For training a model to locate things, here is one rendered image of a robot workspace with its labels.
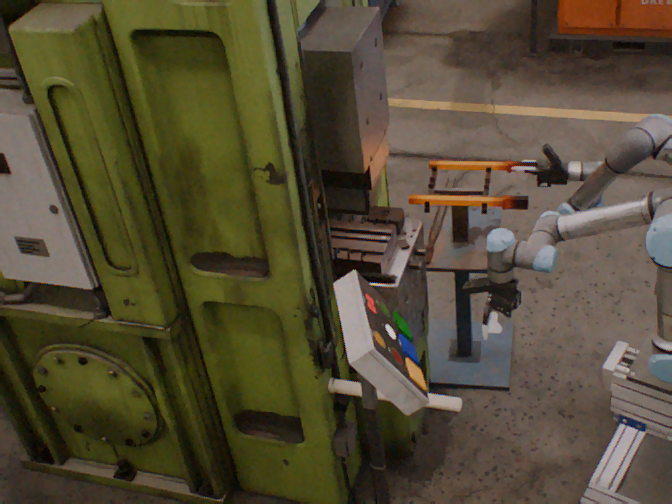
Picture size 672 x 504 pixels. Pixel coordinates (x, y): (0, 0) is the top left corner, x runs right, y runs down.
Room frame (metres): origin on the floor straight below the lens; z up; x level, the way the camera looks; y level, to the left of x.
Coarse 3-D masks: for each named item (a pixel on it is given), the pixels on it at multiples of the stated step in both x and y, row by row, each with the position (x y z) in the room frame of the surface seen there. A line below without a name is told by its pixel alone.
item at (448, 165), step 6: (432, 162) 2.92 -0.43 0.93; (438, 162) 2.92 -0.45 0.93; (444, 162) 2.91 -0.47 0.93; (450, 162) 2.90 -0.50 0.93; (456, 162) 2.90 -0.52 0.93; (462, 162) 2.89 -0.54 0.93; (468, 162) 2.88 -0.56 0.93; (474, 162) 2.88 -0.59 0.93; (480, 162) 2.87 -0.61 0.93; (486, 162) 2.86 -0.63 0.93; (492, 162) 2.86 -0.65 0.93; (498, 162) 2.85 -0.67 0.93; (504, 162) 2.85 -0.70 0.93; (510, 162) 2.83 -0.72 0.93; (516, 162) 2.83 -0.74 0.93; (522, 162) 2.82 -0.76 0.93; (528, 162) 2.82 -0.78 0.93; (534, 162) 2.81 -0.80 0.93; (438, 168) 2.90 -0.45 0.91; (444, 168) 2.89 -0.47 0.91; (450, 168) 2.89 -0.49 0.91; (456, 168) 2.88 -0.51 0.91; (462, 168) 2.87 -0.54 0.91; (468, 168) 2.86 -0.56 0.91; (474, 168) 2.86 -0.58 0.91; (480, 168) 2.85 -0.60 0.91; (492, 168) 2.84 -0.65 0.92; (498, 168) 2.83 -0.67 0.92; (504, 168) 2.82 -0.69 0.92; (510, 168) 2.81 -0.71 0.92
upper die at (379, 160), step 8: (384, 136) 2.44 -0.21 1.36; (384, 144) 2.43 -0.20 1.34; (376, 152) 2.35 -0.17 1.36; (384, 152) 2.42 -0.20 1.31; (376, 160) 2.34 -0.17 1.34; (384, 160) 2.41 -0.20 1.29; (368, 168) 2.28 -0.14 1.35; (376, 168) 2.33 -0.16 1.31; (328, 176) 2.33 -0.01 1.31; (336, 176) 2.32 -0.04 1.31; (344, 176) 2.31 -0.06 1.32; (352, 176) 2.30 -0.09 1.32; (360, 176) 2.29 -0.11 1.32; (368, 176) 2.28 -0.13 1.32; (376, 176) 2.33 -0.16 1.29; (328, 184) 2.33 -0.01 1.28; (336, 184) 2.32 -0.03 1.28; (344, 184) 2.31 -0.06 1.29; (352, 184) 2.30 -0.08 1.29; (360, 184) 2.29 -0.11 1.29; (368, 184) 2.28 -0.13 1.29
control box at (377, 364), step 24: (336, 288) 1.96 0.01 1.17; (360, 288) 1.91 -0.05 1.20; (360, 312) 1.81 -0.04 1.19; (384, 312) 1.90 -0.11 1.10; (360, 336) 1.72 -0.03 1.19; (384, 336) 1.77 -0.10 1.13; (360, 360) 1.65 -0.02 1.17; (384, 360) 1.65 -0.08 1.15; (384, 384) 1.65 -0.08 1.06; (408, 384) 1.65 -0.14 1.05; (408, 408) 1.65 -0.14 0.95
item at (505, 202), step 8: (416, 200) 2.69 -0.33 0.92; (424, 200) 2.68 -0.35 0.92; (432, 200) 2.67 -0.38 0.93; (440, 200) 2.66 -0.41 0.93; (448, 200) 2.65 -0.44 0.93; (456, 200) 2.64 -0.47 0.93; (464, 200) 2.63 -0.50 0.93; (472, 200) 2.63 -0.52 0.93; (480, 200) 2.62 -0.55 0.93; (488, 200) 2.61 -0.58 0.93; (496, 200) 2.60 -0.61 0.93; (504, 200) 2.59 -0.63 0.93; (512, 200) 2.59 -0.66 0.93; (520, 200) 2.57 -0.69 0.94; (504, 208) 2.58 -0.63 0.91; (512, 208) 2.58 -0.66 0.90; (520, 208) 2.57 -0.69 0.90
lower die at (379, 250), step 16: (336, 224) 2.51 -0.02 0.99; (352, 224) 2.50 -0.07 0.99; (368, 224) 2.49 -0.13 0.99; (384, 224) 2.47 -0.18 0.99; (336, 240) 2.42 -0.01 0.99; (352, 240) 2.41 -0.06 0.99; (368, 240) 2.39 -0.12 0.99; (384, 240) 2.37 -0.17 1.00; (352, 256) 2.33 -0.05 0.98; (368, 256) 2.32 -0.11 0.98; (384, 256) 2.32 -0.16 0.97
